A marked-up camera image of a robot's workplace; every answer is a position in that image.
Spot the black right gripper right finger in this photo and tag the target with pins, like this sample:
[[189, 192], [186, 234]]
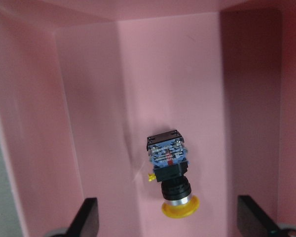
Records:
[[252, 220]]

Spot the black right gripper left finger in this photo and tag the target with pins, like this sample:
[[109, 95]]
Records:
[[86, 222]]

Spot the yellow push button switch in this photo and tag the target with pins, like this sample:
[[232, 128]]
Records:
[[167, 154]]

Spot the pink plastic bin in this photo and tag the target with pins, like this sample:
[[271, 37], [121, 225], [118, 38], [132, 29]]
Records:
[[84, 83]]

